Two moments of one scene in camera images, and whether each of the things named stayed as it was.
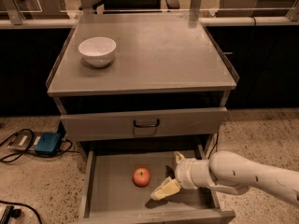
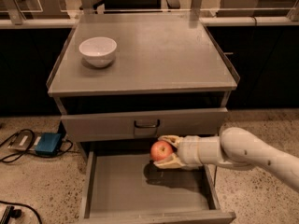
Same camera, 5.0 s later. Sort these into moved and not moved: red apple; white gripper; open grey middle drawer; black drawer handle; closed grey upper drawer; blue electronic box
Moved: red apple; white gripper
Not moved: closed grey upper drawer; blue electronic box; open grey middle drawer; black drawer handle
